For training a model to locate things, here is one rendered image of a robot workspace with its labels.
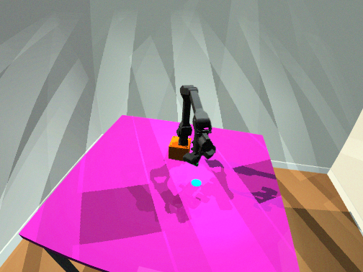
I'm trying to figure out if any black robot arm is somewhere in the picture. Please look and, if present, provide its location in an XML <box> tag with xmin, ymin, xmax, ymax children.
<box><xmin>176</xmin><ymin>85</ymin><xmax>216</xmax><ymax>160</ymax></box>

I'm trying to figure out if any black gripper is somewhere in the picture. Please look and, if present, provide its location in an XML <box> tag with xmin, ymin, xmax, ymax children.
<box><xmin>183</xmin><ymin>140</ymin><xmax>203</xmax><ymax>166</ymax></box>

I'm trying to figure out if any cyan circle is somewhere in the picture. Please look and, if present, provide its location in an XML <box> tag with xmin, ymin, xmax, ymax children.
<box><xmin>192</xmin><ymin>179</ymin><xmax>201</xmax><ymax>186</ymax></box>

